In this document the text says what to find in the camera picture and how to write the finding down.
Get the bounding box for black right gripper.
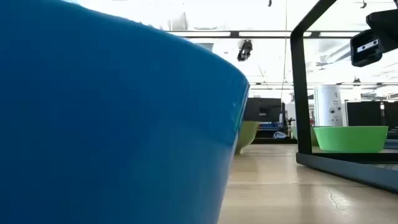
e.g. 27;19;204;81
366;8;398;53

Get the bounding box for bright green plastic bowl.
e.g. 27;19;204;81
313;125;389;154

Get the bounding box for blue plastic bowl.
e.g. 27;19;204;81
0;0;251;224

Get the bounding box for black partition panel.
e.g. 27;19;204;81
345;100;398;128

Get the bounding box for white round pillar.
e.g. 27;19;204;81
313;85;345;128

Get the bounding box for pale green bowl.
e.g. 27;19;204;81
291;126;320;147

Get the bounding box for black monitor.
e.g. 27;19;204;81
243;97;286;123

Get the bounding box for blue storage bins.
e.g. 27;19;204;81
259;121;284;130

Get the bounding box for olive green bowl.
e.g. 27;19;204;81
234;120;261;156

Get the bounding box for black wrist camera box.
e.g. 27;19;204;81
349;29;384;68

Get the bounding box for black metal frame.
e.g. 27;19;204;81
290;0;398;194

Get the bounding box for thin black frame crossbar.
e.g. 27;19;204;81
248;82;398;87

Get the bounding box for black overhead camera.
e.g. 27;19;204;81
236;39;254;62

